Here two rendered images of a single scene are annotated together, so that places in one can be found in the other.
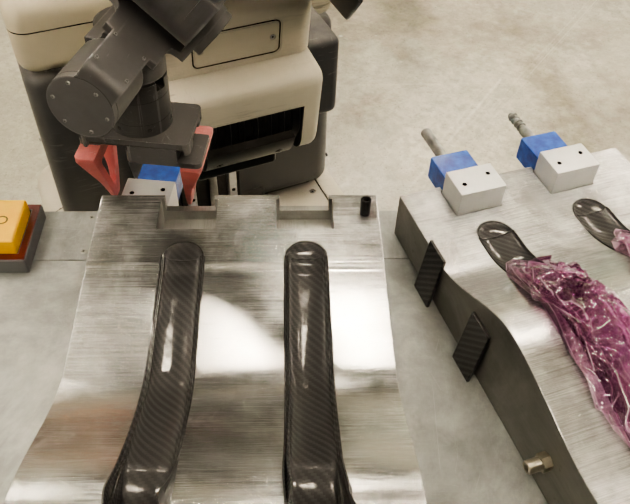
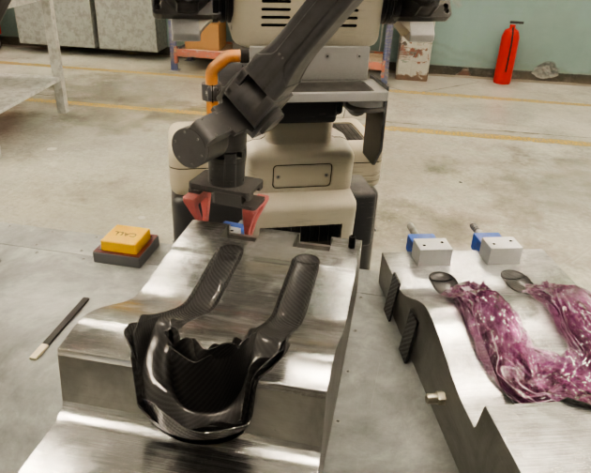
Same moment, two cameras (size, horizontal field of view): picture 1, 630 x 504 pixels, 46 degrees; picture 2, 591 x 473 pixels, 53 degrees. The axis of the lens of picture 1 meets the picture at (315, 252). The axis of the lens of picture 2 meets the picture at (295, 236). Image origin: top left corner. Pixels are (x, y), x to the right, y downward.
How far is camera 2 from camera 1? 0.29 m
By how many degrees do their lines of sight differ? 22
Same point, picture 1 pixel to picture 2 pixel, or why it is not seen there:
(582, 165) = (509, 247)
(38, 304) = (140, 283)
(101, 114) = (199, 152)
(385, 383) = (336, 325)
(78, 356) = (152, 284)
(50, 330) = not seen: hidden behind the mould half
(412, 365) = (369, 349)
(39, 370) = not seen: hidden behind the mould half
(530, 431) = (435, 381)
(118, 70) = (213, 129)
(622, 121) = not seen: outside the picture
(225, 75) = (292, 194)
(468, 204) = (425, 258)
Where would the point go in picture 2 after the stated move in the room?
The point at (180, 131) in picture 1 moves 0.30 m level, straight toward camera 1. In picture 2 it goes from (247, 188) to (221, 297)
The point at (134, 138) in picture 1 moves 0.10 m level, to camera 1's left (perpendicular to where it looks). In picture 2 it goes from (219, 187) to (158, 178)
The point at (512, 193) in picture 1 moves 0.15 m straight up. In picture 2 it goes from (460, 260) to (477, 167)
